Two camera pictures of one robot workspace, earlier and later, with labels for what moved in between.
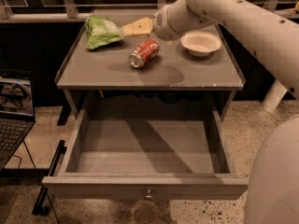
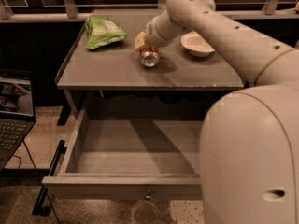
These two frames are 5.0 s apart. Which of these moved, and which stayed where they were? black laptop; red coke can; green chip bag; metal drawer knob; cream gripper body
Moved: red coke can; cream gripper body
Stayed: green chip bag; black laptop; metal drawer knob
